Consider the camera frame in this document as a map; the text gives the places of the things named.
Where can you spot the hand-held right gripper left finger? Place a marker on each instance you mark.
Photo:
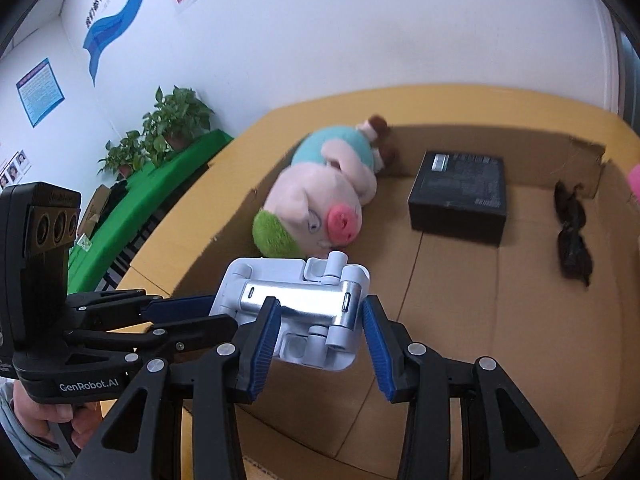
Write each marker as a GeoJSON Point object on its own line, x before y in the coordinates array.
{"type": "Point", "coordinates": [262, 345]}

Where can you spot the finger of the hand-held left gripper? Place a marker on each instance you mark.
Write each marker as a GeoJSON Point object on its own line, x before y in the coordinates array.
{"type": "Point", "coordinates": [185, 306]}
{"type": "Point", "coordinates": [195, 335]}

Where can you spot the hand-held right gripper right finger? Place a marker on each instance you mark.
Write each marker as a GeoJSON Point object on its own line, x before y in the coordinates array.
{"type": "Point", "coordinates": [377, 345]}

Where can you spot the white folding phone stand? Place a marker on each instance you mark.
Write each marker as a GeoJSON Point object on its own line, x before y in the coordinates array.
{"type": "Point", "coordinates": [300, 300]}

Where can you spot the brown cardboard box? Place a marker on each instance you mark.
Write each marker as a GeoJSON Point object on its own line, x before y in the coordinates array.
{"type": "Point", "coordinates": [500, 335]}

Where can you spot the person's left forearm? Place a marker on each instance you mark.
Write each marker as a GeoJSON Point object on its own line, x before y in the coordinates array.
{"type": "Point", "coordinates": [25, 455]}

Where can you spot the person's left hand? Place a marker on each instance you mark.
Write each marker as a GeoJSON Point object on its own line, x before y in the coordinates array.
{"type": "Point", "coordinates": [50, 417]}

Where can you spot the small white packet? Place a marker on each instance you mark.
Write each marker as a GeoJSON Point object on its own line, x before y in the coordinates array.
{"type": "Point", "coordinates": [83, 242]}

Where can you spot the black metal rack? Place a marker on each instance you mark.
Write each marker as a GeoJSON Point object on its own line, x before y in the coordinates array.
{"type": "Point", "coordinates": [125, 260]}

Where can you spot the small cardboard box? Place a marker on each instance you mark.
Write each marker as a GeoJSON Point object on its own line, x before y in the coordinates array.
{"type": "Point", "coordinates": [95, 210]}

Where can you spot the dark cloth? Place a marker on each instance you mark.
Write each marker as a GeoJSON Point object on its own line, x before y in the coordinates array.
{"type": "Point", "coordinates": [116, 192]}

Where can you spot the green cloth covered shelf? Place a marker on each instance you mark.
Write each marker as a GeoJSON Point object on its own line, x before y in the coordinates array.
{"type": "Point", "coordinates": [165, 180]}

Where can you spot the small potted green plant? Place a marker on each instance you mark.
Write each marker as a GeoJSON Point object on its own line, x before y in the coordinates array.
{"type": "Point", "coordinates": [127, 152]}

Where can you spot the pink pig plush toy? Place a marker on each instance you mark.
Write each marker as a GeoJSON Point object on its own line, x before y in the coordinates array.
{"type": "Point", "coordinates": [320, 190]}

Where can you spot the black rectangular box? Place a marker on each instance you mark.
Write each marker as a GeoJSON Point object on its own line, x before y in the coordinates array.
{"type": "Point", "coordinates": [460, 185]}

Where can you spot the large potted green plant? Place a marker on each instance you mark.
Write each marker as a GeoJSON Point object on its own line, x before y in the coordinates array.
{"type": "Point", "coordinates": [175, 115]}

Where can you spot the black sunglasses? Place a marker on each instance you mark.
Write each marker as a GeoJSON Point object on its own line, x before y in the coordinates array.
{"type": "Point", "coordinates": [572, 250]}

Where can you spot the pink soft object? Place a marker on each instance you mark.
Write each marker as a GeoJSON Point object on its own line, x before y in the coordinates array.
{"type": "Point", "coordinates": [635, 180]}

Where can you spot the wall photo sheet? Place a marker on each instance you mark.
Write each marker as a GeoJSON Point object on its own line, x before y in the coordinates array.
{"type": "Point", "coordinates": [15, 170]}

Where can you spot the blue framed wall poster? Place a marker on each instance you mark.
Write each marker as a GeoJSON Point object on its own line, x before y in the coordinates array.
{"type": "Point", "coordinates": [41, 92]}

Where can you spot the dark window frame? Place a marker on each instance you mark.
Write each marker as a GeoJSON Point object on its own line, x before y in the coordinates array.
{"type": "Point", "coordinates": [627, 70]}

